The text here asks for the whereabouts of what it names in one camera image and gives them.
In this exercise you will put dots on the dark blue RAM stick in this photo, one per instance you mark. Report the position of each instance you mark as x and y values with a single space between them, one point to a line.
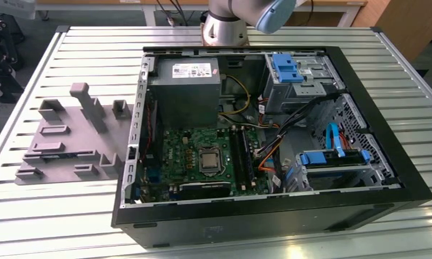
66 156
245 156

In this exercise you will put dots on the silver CPU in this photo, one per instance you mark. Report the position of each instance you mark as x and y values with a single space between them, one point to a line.
209 161

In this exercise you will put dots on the metal drive cage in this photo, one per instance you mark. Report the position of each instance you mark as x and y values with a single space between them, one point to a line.
309 91

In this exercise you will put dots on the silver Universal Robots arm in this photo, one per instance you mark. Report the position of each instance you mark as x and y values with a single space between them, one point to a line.
224 29

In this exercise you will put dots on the grey parts rack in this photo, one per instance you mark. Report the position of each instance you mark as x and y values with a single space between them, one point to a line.
74 129

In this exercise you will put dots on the grey power supply unit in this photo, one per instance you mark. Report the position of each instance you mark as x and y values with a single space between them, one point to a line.
186 102

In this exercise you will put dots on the empty black RAM slot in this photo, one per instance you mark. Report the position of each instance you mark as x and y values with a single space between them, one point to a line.
233 156

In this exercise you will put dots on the metal disk bay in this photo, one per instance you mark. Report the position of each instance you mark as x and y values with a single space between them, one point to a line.
337 169

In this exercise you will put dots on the green Dell motherboard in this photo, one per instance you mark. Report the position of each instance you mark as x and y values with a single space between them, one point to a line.
176 172

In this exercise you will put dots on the black graphics card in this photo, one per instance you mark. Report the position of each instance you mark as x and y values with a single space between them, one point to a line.
201 191

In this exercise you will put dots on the brown wooden cabinet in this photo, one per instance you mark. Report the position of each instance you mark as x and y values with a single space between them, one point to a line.
409 24

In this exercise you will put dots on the hard disk in blue carrier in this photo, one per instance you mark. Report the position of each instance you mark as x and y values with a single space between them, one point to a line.
314 158

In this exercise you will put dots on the blue plastic drive bracket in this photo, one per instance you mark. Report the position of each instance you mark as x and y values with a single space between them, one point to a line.
285 67

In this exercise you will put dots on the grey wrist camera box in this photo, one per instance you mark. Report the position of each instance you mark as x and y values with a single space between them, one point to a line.
16 9

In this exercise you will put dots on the black open PC case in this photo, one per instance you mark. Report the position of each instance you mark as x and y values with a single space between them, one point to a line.
237 224

